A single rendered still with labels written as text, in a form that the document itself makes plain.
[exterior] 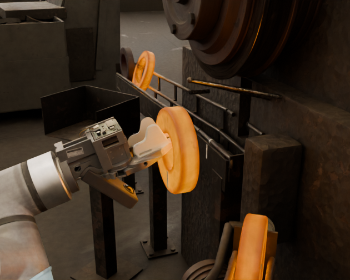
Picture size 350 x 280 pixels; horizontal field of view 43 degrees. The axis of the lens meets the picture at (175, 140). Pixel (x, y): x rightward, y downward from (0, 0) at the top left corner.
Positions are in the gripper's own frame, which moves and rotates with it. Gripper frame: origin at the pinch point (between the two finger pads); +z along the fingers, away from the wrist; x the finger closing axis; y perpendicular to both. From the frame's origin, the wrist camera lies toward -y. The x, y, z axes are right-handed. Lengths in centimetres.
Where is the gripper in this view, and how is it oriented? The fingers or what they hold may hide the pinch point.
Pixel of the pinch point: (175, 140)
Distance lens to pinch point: 79.2
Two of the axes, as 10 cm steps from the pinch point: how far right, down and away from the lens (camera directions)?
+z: 9.1, -3.8, 1.8
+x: -3.2, -3.7, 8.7
